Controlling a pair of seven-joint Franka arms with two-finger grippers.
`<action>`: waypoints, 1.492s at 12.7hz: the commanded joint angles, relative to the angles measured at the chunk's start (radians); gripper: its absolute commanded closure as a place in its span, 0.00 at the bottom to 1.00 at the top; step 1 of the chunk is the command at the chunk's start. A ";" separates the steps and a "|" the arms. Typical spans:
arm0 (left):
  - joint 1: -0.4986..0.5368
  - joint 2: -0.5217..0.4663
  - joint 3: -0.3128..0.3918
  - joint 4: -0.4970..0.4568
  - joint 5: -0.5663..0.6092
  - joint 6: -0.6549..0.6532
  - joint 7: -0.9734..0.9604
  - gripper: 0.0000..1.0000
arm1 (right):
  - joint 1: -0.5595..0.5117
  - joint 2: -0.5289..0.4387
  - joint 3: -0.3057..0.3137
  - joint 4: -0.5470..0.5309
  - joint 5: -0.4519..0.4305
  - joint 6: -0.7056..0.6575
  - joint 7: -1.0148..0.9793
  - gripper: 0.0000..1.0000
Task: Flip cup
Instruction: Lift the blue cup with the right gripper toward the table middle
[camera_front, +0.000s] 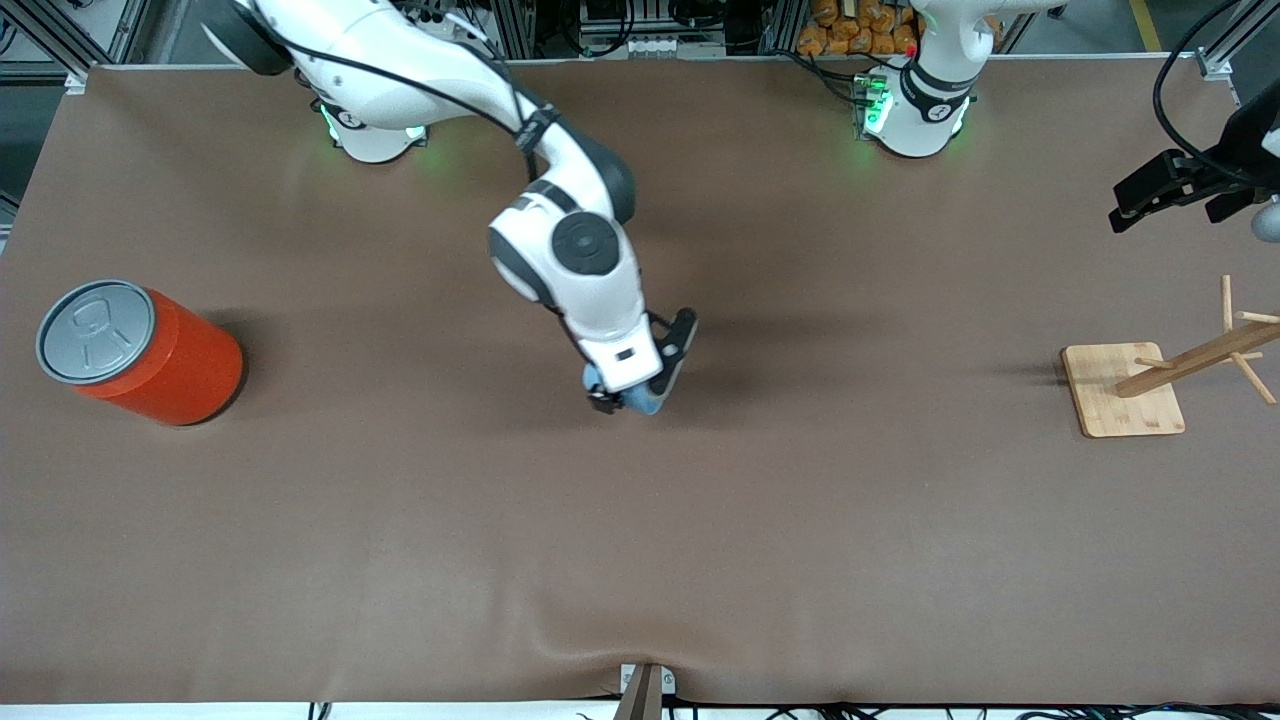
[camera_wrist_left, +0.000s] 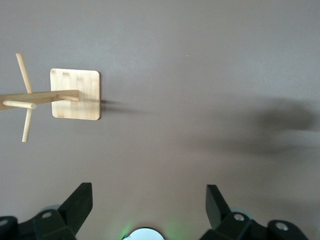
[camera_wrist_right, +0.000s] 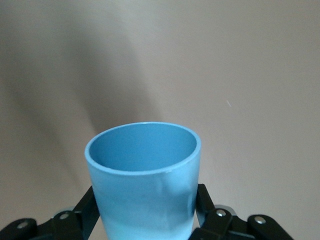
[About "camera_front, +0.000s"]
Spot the blue cup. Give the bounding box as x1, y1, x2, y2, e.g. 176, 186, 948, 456
583, 365, 667, 417

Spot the wooden cup rack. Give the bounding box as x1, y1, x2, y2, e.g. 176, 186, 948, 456
1060, 275, 1280, 439

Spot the brown table mat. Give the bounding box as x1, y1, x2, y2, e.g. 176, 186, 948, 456
0, 55, 1280, 706

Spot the white connector strip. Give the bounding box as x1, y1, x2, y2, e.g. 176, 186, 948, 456
620, 35, 728, 58

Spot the orange packet pile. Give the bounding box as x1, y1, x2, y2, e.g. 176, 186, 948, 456
797, 0, 921, 58

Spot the orange can with grey lid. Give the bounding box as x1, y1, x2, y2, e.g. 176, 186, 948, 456
36, 279, 245, 428

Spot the aluminium frame post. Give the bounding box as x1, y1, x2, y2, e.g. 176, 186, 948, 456
0, 0, 151, 93
1195, 0, 1280, 81

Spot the metal edge bracket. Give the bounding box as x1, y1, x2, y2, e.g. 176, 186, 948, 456
620, 663, 677, 720

